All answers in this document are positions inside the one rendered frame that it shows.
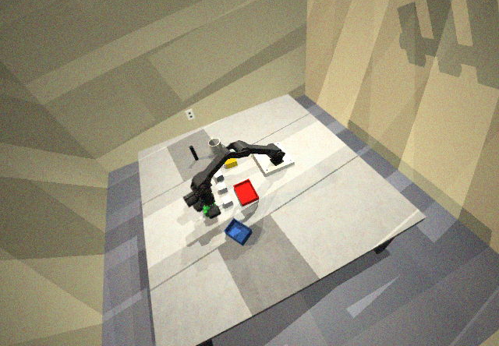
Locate red tray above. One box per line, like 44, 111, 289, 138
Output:
233, 179, 259, 207

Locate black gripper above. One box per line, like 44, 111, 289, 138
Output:
201, 187, 221, 219

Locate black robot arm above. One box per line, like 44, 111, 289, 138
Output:
183, 140, 285, 213

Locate blue tray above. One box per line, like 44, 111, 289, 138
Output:
224, 218, 253, 246

